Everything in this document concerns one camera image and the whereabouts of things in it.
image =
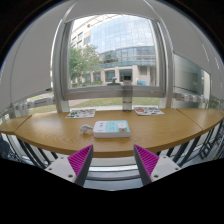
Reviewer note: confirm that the colourful booklet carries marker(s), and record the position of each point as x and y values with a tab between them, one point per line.
82	113
148	111

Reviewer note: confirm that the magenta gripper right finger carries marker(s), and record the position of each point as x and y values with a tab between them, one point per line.
152	167

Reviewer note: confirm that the wooden left side desk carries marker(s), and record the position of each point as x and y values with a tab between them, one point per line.
14	125

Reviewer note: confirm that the wooden curved desk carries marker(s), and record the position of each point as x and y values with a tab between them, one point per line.
57	133

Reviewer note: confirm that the white window frame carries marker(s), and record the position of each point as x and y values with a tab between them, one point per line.
95	55

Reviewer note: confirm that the clear water bottle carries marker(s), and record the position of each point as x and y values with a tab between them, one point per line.
127	93

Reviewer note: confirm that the white charger plug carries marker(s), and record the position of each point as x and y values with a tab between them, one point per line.
122	126

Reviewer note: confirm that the left colourful booklet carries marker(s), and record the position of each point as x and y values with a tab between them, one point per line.
82	113

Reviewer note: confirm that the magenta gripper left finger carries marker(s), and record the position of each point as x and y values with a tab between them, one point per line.
73	168

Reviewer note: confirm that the wooden right side desk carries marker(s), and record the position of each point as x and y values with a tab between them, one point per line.
206	119

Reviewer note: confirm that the right colourful booklet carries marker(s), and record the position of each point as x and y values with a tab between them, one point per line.
148	111

